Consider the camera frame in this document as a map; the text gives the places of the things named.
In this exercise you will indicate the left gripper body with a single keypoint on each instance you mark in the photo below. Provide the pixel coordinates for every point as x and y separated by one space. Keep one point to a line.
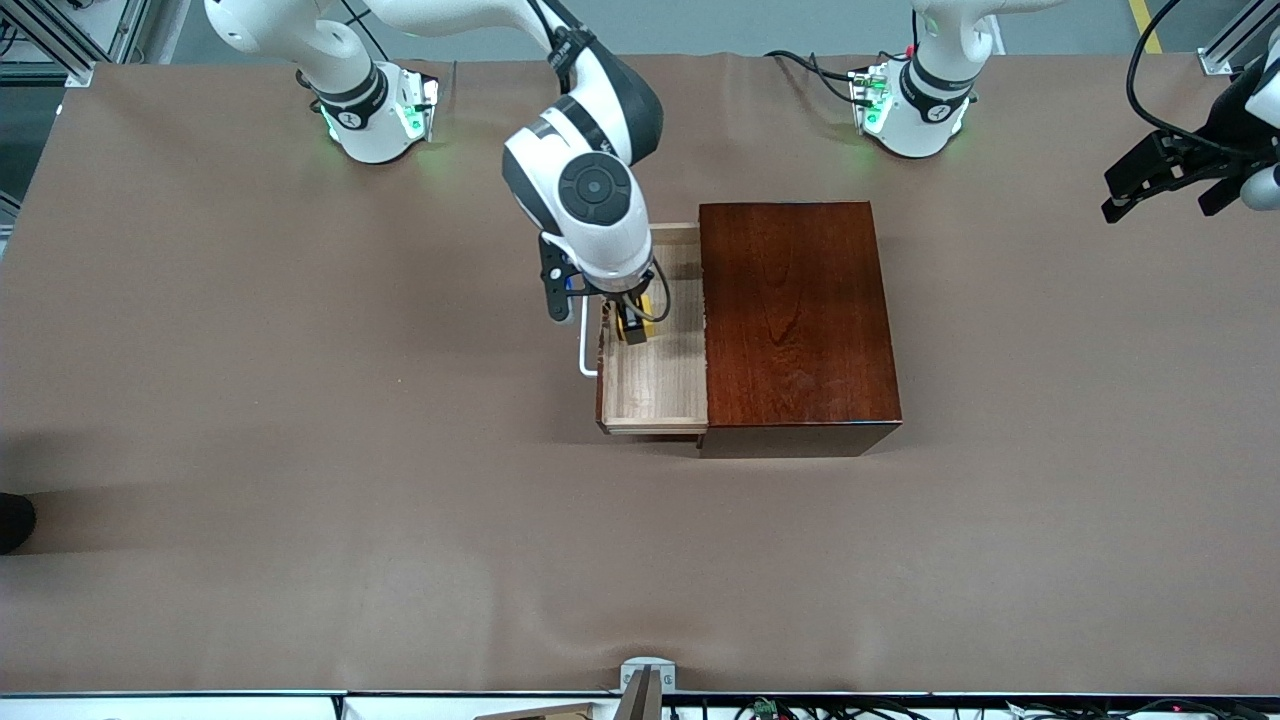
1226 128

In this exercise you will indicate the yellow block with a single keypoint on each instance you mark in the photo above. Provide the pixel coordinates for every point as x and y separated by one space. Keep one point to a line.
648 305

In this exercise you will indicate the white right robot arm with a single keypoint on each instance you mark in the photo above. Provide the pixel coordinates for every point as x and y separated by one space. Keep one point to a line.
590 190

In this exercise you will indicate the yellow floor tape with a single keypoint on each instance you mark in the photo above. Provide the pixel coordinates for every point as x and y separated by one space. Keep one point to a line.
1140 20

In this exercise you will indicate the dark wooden cabinet box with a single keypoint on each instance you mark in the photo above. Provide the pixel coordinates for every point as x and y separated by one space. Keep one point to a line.
800 320

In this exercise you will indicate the brown table mat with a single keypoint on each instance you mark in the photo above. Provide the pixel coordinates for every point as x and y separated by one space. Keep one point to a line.
400 500

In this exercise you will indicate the black rounded object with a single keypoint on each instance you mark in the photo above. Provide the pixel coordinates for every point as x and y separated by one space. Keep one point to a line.
12 525

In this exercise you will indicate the aluminium frame profile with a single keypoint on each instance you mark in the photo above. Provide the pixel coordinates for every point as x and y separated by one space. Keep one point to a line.
50 45
1215 60
130 25

